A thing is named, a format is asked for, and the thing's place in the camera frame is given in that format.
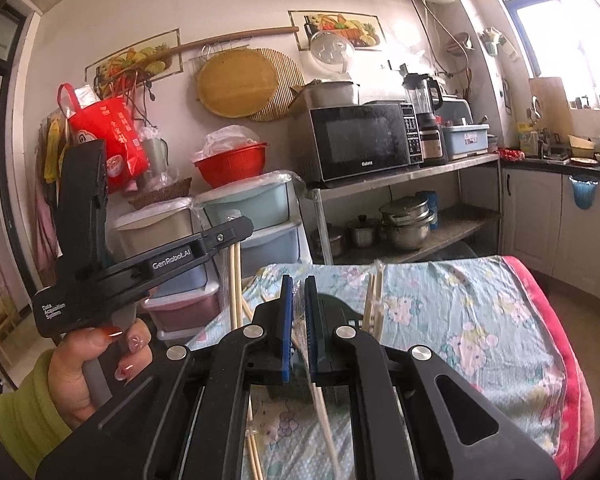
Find pink plastic drawer unit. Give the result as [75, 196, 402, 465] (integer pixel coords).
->
[111, 199, 222, 346]

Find yellow hanging cloth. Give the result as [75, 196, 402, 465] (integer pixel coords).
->
[44, 115, 67, 184]

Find metal shelf rack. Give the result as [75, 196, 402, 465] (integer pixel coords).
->
[305, 154, 504, 267]

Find cartoon printed tablecloth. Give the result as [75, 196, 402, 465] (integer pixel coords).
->
[187, 257, 567, 480]

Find round ribbed mat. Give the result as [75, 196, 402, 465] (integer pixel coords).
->
[250, 47, 307, 123]

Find blue plastic bag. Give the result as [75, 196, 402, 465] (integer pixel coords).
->
[569, 175, 599, 211]

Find fruit wall poster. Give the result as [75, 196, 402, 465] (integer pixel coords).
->
[287, 9, 385, 52]
[85, 28, 182, 86]

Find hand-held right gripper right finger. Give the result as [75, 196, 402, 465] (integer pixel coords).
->
[304, 275, 562, 480]

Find black microwave oven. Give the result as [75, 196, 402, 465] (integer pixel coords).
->
[294, 101, 424, 184]

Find long wooden rolling pin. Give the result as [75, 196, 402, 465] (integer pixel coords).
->
[150, 25, 301, 61]

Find white kitchen cabinets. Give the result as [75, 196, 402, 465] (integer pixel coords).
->
[500, 164, 600, 303]

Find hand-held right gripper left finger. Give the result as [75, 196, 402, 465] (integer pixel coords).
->
[35, 275, 296, 480]

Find red shopping bag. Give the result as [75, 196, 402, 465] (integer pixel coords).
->
[56, 82, 145, 182]

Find red colander bowl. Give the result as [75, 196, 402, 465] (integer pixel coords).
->
[194, 141, 271, 188]

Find metal pot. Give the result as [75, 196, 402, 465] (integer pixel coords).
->
[305, 80, 362, 109]

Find wicker basket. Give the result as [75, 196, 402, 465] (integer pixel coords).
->
[129, 177, 194, 210]

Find blue dish drainer box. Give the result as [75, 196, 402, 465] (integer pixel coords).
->
[441, 124, 491, 157]

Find person's left forearm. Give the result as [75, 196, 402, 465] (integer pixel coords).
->
[0, 350, 74, 478]

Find stacked steel pots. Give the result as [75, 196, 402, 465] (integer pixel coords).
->
[378, 196, 438, 252]

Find black blender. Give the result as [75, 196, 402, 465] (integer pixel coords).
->
[401, 72, 444, 128]

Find round bamboo tray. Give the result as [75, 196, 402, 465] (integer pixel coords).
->
[196, 47, 277, 114]

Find wooden cutting board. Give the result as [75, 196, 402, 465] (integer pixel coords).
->
[529, 76, 572, 117]

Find small lidded steel pot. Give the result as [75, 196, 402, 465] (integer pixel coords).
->
[346, 215, 381, 247]

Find teal plastic drawer unit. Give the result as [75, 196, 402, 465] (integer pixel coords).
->
[196, 172, 313, 291]

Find window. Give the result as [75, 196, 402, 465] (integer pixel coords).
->
[480, 0, 600, 78]

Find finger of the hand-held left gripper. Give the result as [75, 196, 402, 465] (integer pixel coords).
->
[202, 217, 255, 257]

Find person's left hand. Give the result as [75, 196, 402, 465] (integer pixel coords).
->
[49, 319, 154, 432]

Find bundle of wooden chopsticks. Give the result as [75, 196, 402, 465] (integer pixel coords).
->
[362, 260, 387, 337]

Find clear dome lid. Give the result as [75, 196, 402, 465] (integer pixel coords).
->
[309, 30, 357, 69]

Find red blanket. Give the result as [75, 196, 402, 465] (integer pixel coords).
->
[501, 255, 597, 467]

